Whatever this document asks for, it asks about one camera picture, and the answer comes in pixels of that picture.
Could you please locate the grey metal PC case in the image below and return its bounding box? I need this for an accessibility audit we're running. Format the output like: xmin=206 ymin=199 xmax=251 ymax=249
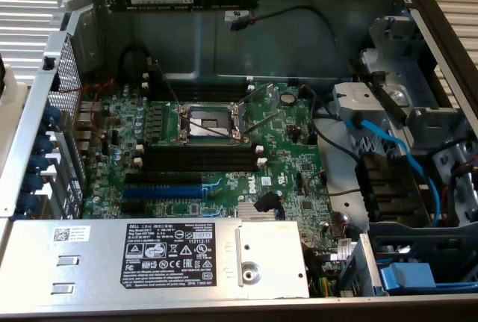
xmin=0 ymin=0 xmax=478 ymax=319

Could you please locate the CPU socket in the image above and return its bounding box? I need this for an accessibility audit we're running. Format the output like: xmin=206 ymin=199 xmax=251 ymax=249
xmin=170 ymin=101 xmax=249 ymax=146

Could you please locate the blue expansion slot clip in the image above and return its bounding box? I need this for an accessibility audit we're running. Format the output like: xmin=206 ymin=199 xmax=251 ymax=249
xmin=41 ymin=106 xmax=62 ymax=129
xmin=28 ymin=153 xmax=50 ymax=174
xmin=34 ymin=133 xmax=55 ymax=155
xmin=18 ymin=191 xmax=39 ymax=214
xmin=22 ymin=173 xmax=45 ymax=193

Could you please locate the long black expansion slot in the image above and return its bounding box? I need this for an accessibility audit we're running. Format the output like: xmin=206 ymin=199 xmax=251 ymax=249
xmin=124 ymin=171 xmax=205 ymax=186

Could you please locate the green Dell motherboard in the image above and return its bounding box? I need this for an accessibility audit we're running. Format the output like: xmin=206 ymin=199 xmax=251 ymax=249
xmin=80 ymin=81 xmax=339 ymax=274

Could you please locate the blue expansion slot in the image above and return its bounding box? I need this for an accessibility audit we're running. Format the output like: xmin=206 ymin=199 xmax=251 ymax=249
xmin=122 ymin=184 xmax=205 ymax=200

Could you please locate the short black expansion slot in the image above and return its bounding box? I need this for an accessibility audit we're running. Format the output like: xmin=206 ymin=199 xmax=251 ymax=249
xmin=119 ymin=199 xmax=147 ymax=214

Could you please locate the silver finned chipset heatsink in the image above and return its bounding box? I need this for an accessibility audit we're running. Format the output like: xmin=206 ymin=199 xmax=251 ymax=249
xmin=235 ymin=202 xmax=287 ymax=222

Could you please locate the black diagonal strut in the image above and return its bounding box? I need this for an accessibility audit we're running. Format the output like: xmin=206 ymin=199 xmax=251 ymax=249
xmin=349 ymin=58 xmax=409 ymax=122

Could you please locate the grey metal disk bay cage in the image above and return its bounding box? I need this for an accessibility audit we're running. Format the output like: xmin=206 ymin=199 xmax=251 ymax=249
xmin=360 ymin=15 xmax=478 ymax=226

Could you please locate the silver power supply black label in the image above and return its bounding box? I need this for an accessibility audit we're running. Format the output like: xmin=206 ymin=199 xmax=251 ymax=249
xmin=0 ymin=218 xmax=311 ymax=303

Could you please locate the white barcode tag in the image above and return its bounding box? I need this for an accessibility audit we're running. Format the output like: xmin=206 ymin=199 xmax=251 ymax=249
xmin=334 ymin=238 xmax=356 ymax=260

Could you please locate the dark grey disk bay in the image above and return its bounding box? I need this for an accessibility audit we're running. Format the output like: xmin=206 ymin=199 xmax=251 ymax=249
xmin=367 ymin=220 xmax=478 ymax=285

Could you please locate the blue plastic disk latch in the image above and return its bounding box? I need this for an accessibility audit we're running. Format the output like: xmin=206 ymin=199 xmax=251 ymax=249
xmin=379 ymin=261 xmax=478 ymax=297

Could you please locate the black wire with plug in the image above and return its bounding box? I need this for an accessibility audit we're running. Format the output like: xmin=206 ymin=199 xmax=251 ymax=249
xmin=230 ymin=4 xmax=354 ymax=76

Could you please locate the thick black looped wire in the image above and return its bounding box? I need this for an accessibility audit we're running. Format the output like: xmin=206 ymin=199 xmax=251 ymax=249
xmin=117 ymin=46 xmax=152 ymax=80

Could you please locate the thin red wire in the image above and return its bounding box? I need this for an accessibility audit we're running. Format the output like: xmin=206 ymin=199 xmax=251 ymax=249
xmin=58 ymin=78 xmax=117 ymax=143

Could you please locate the silver disk bay bracket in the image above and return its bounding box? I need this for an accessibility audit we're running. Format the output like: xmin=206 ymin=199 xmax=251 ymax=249
xmin=333 ymin=82 xmax=390 ymax=120

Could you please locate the black wire plug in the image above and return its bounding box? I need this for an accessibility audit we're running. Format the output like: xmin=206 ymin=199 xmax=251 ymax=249
xmin=253 ymin=191 xmax=283 ymax=213

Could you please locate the blue disk wire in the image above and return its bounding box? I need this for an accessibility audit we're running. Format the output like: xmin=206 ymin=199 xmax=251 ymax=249
xmin=344 ymin=111 xmax=445 ymax=226

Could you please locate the grey wire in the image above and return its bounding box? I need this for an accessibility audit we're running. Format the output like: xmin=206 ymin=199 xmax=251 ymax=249
xmin=327 ymin=186 xmax=364 ymax=199

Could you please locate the black ribbed plastic bracket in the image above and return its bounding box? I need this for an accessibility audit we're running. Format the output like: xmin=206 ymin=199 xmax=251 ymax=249
xmin=354 ymin=152 xmax=435 ymax=226

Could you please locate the yellow green wire bundle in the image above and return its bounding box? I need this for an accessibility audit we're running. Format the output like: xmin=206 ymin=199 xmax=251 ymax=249
xmin=309 ymin=250 xmax=337 ymax=297

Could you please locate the black red wire bundle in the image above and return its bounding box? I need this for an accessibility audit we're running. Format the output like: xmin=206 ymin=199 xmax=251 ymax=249
xmin=442 ymin=142 xmax=478 ymax=226

